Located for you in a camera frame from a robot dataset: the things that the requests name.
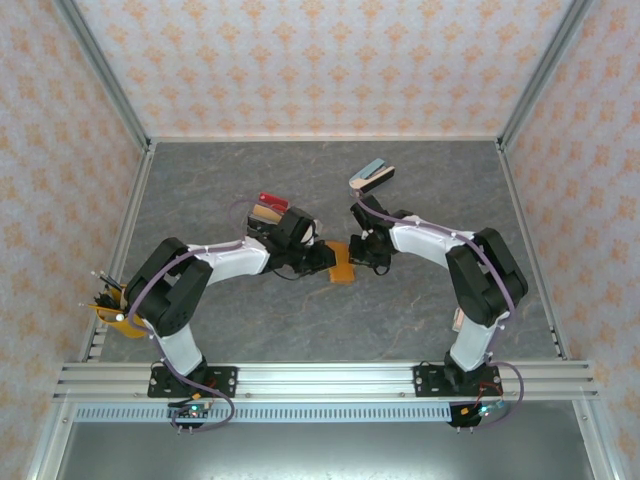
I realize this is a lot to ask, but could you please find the aluminium rear frame rail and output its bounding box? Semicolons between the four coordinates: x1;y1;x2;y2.
147;133;504;145

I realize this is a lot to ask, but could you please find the clear acrylic card organizer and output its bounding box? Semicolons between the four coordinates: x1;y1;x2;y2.
246;192;292;236

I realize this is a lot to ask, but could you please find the red credit cards stack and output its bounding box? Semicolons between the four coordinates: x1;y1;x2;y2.
258;191;292;211

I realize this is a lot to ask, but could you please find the slotted grey cable duct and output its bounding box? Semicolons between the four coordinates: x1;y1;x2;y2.
73;405;454;424

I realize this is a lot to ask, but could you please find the yellow pencil cup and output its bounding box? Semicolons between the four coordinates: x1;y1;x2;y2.
95;283;151;341

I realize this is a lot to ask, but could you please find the grey metal lower panel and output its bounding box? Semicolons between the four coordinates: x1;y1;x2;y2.
54;422;589;480

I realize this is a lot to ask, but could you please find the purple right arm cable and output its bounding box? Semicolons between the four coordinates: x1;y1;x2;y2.
349;187;526;431

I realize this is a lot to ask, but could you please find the wide aluminium mounting rail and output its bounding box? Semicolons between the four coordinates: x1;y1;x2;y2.
52;360;600;402

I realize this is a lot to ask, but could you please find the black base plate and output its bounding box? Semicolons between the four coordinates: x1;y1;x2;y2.
146;365;240;400
412;363;502;400

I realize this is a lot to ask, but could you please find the blue beige black stapler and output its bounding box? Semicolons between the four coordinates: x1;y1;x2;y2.
348;158;396;198

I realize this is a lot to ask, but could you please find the short aluminium lower post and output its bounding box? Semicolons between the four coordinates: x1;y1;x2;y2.
572;399;616;480
27;399;76;480

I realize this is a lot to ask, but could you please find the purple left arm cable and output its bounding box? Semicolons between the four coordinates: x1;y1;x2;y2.
127;198;262;432

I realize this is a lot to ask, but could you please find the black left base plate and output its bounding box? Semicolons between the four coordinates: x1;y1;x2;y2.
146;365;240;400

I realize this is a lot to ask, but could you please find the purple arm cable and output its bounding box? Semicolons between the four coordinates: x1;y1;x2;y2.
349;187;526;431
127;198;262;432

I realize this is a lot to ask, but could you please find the aluminium slanted frame post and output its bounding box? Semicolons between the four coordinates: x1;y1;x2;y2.
498;0;596;151
52;0;154;151

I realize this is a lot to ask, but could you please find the aluminium side table rail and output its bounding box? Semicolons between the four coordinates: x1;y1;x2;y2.
78;142;157;364
496;139;572;362

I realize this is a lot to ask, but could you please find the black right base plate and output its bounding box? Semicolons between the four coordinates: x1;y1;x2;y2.
412;363;502;400

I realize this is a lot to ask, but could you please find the beige cards stack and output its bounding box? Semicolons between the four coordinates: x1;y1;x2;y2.
251;203;284;225

